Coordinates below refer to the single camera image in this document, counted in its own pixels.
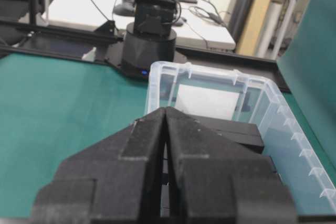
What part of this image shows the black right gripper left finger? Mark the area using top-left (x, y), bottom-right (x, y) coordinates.
top-left (30, 108), bottom-right (165, 223)

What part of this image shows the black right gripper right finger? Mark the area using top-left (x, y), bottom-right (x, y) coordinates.
top-left (165, 107), bottom-right (298, 223)

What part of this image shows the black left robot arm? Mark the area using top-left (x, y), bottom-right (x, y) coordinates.
top-left (120, 0), bottom-right (181, 78)

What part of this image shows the black box right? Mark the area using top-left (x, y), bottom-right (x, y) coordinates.
top-left (191, 115), bottom-right (265, 154)

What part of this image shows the clear plastic storage case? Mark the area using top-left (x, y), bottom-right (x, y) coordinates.
top-left (145, 61), bottom-right (335, 215)

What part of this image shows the white background desk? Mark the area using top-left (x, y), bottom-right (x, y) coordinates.
top-left (46, 0), bottom-right (236, 50)

